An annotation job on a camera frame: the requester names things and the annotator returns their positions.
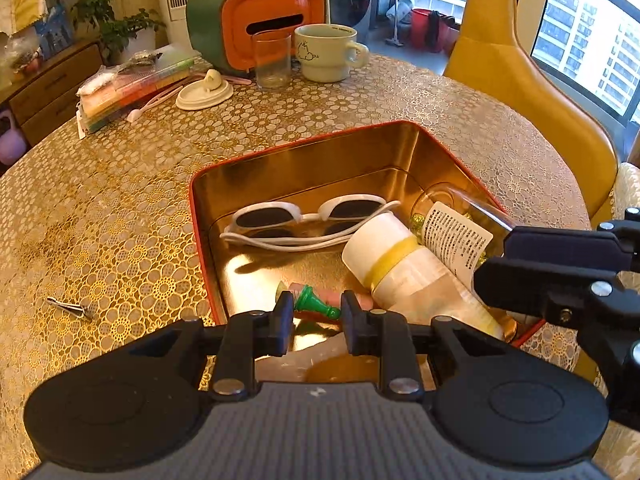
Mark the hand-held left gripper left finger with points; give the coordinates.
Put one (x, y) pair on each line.
(285, 312)

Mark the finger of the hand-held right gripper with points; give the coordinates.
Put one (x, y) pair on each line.
(530, 282)
(560, 243)

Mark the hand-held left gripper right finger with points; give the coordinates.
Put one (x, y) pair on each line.
(350, 316)

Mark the green plastic piece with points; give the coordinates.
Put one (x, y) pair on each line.
(312, 303)

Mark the white plastic bottle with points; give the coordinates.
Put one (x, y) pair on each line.
(400, 270)

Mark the clear labelled jar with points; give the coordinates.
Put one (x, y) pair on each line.
(452, 240)

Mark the white sunglasses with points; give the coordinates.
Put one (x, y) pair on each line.
(260, 217)

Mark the red tin box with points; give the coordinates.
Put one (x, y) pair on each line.
(310, 170)

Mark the yellow giraffe chair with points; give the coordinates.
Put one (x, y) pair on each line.
(525, 100)

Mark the gold patterned tablecloth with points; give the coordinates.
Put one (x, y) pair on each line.
(125, 210)

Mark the cream lid with knob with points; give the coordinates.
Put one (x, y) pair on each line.
(200, 96)

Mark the clear drinking glass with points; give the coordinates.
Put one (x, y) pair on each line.
(272, 66)

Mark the red bucket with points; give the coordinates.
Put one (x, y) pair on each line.
(424, 28)

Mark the pale green mug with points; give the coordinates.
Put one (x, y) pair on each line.
(320, 58)

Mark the colourful plastic box stack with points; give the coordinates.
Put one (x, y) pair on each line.
(131, 91)

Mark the floor mop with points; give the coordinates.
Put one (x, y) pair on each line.
(393, 15)

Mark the clear plastic bottle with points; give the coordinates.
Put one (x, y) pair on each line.
(406, 6)

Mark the dark packet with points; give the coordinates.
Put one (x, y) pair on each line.
(142, 60)

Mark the white pouch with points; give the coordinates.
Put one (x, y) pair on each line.
(95, 87)

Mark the green and orange tissue box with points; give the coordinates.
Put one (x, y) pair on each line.
(270, 15)

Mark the purple kettlebell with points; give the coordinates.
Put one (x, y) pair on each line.
(11, 146)

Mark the wooden television cabinet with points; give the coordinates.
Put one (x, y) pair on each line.
(55, 85)

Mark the green potted plant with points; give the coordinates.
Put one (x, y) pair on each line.
(120, 30)

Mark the blue picture box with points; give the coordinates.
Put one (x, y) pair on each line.
(55, 32)

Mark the clear bag of fruit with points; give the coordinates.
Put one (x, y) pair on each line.
(22, 58)

